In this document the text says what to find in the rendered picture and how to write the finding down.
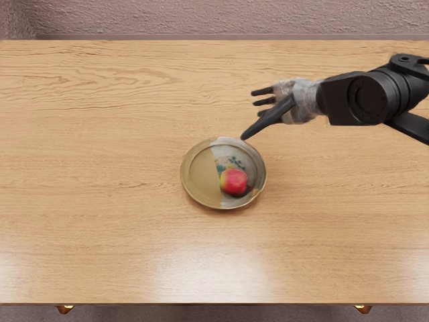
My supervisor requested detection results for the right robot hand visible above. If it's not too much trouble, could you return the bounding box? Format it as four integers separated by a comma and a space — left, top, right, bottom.
240, 78, 326, 141

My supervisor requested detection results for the gold rimmed patterned plate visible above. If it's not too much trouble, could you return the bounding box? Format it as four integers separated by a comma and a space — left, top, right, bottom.
180, 136, 267, 211

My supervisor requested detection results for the red apple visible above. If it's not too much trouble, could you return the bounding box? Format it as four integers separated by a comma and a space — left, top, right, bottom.
219, 168, 249, 198

